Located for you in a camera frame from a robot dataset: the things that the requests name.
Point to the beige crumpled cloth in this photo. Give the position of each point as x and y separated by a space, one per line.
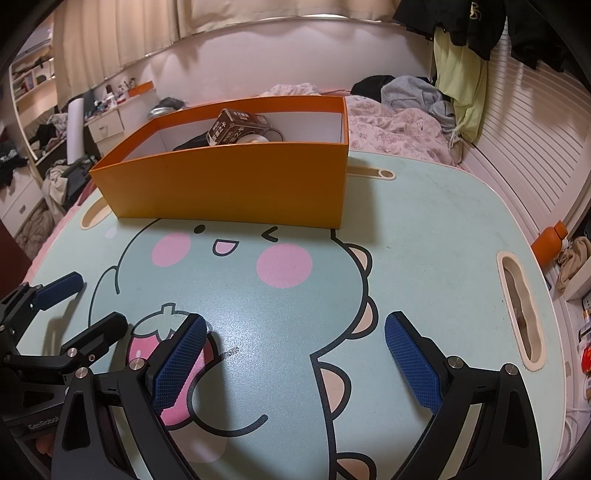
572 263

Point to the grey quilted blanket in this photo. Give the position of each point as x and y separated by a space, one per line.
41 230

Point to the yellow-green garment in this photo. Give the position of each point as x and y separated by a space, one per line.
461 83

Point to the plain black coat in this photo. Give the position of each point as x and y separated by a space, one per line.
425 18

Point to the orange bottle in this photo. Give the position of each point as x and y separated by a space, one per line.
547 244

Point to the white louvered door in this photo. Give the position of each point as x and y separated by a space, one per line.
521 138

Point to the black gold-embroidered jacket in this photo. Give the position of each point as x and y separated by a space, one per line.
535 32

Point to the brown drink carton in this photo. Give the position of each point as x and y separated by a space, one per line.
233 127

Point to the pile of desk clutter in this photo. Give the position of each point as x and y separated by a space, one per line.
111 99

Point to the black clothes pile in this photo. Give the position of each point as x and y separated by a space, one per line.
369 85

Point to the white cloth pile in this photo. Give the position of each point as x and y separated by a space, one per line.
56 184

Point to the black bag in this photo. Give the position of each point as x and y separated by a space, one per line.
82 177

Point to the person's left hand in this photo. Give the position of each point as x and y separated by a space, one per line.
44 446

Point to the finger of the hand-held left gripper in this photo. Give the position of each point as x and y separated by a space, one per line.
99 332
60 285

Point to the grey patterned cloth bundle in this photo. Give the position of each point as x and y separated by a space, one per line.
166 107

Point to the white paper roll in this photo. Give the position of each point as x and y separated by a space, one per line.
76 134

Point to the white bookshelf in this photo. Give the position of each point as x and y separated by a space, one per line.
32 92

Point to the pink floral quilt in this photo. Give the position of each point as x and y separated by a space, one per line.
392 134

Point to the grey hoodie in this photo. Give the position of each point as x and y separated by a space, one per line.
411 94

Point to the dark red cabinet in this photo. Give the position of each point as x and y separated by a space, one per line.
11 258

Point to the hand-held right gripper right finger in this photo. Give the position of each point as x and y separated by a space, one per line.
411 360

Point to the small orange shelf box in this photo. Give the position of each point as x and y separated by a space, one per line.
141 89

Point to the white drawer cabinet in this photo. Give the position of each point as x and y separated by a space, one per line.
108 124

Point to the black flat item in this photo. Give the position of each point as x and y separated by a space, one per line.
191 144

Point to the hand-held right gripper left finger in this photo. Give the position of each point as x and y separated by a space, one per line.
180 364

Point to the orange cardboard box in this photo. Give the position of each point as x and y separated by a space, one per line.
231 184

